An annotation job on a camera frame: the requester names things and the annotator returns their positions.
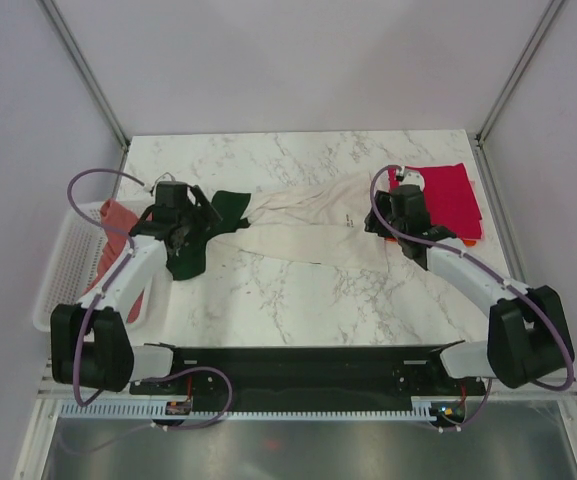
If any white green-sleeved Charlie Brown t-shirt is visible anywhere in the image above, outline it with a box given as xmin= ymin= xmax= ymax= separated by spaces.
xmin=167 ymin=171 xmax=388 ymax=281

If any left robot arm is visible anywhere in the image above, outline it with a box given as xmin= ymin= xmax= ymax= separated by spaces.
xmin=50 ymin=181 xmax=221 ymax=393

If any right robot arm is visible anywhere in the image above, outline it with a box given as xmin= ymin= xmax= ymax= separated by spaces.
xmin=365 ymin=185 xmax=574 ymax=394

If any folded magenta t-shirt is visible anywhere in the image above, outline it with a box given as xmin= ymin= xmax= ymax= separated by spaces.
xmin=388 ymin=163 xmax=483 ymax=242

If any salmon pink t-shirt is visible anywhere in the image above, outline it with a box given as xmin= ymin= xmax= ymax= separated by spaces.
xmin=85 ymin=199 xmax=143 ymax=324

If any folded orange t-shirt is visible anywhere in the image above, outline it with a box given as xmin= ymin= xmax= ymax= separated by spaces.
xmin=384 ymin=238 xmax=477 ymax=247

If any white plastic basket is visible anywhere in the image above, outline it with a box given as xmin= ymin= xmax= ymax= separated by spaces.
xmin=32 ymin=210 xmax=107 ymax=333

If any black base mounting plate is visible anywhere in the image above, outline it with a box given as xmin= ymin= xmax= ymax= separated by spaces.
xmin=130 ymin=345 xmax=485 ymax=409

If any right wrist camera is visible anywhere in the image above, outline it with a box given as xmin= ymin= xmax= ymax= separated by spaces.
xmin=395 ymin=167 xmax=426 ymax=191

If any white slotted cable duct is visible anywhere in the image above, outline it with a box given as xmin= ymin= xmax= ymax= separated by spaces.
xmin=59 ymin=395 xmax=435 ymax=422

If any left aluminium frame post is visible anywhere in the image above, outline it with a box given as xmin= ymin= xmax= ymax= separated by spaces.
xmin=36 ymin=0 xmax=130 ymax=152

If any aluminium frame post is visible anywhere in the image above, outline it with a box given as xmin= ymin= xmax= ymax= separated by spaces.
xmin=36 ymin=0 xmax=130 ymax=152
xmin=472 ymin=0 xmax=569 ymax=146

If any right aluminium frame post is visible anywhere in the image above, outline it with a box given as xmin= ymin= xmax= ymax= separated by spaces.
xmin=472 ymin=0 xmax=569 ymax=146

